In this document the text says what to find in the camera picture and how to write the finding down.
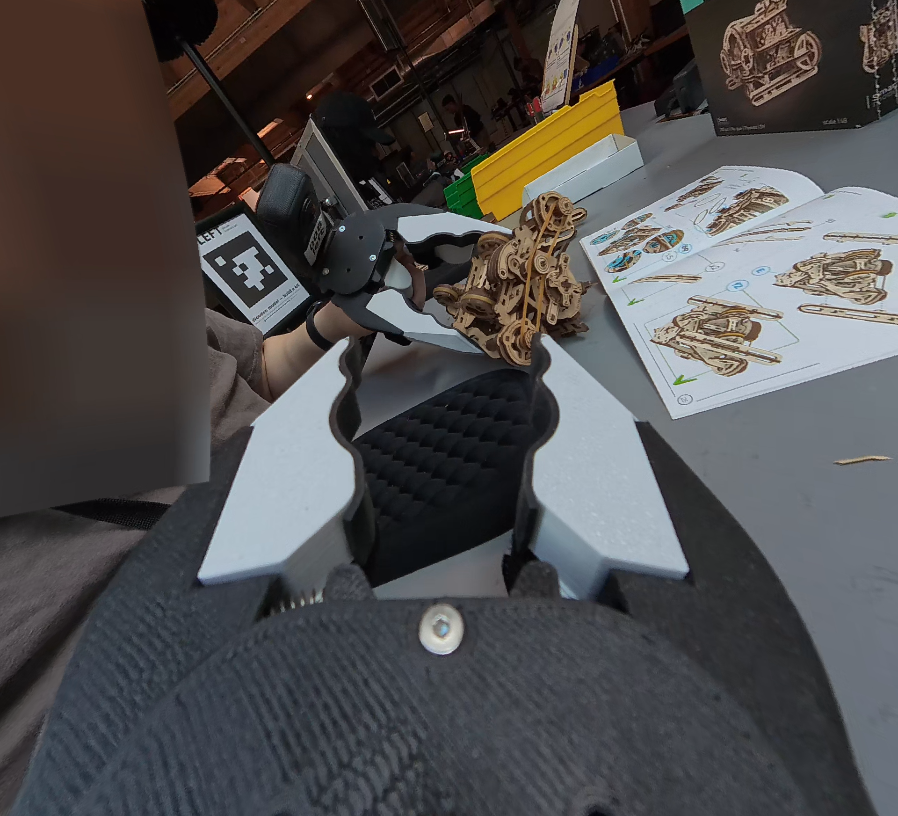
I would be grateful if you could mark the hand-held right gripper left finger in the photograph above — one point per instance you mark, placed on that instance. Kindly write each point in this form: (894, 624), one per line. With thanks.
(280, 500)

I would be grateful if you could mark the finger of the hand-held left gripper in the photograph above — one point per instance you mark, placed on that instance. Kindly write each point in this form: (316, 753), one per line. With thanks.
(414, 323)
(456, 228)

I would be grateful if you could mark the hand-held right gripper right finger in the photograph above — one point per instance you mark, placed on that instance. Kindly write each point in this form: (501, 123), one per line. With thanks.
(603, 500)

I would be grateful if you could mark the wooden mechanical model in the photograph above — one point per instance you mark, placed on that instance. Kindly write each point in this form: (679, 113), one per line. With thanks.
(519, 268)

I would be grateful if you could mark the person's left forearm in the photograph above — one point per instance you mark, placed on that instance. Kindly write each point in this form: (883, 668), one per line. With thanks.
(284, 360)

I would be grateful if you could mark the black model kit box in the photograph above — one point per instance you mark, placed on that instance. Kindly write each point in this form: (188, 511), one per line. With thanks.
(722, 72)

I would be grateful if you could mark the person's left hand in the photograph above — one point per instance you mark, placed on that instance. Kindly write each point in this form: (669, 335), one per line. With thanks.
(344, 330)

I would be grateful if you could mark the green plastic bins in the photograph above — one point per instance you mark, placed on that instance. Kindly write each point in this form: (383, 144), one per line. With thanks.
(459, 188)

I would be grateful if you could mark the grey equipment case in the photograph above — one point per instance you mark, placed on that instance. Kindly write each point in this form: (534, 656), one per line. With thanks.
(319, 163)

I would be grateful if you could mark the stack of yellow plastic bins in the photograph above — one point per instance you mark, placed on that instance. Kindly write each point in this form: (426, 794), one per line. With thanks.
(547, 156)

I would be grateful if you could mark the shallow white cardboard tray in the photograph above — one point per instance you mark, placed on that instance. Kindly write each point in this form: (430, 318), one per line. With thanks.
(596, 167)

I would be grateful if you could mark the small wooden document stand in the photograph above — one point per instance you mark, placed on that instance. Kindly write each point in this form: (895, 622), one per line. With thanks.
(569, 68)

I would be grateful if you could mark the blue bin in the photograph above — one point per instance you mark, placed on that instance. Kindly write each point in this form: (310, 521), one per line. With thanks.
(589, 82)

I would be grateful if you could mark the open instruction booklet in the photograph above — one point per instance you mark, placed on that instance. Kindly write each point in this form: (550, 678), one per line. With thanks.
(772, 339)

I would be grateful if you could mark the thin wooden splinter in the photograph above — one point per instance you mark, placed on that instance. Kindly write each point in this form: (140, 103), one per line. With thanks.
(863, 459)

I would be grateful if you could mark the black device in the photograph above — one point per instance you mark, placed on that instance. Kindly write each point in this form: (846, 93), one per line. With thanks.
(684, 93)

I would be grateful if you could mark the black round fixture on pole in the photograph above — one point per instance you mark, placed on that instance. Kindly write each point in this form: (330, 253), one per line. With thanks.
(179, 23)

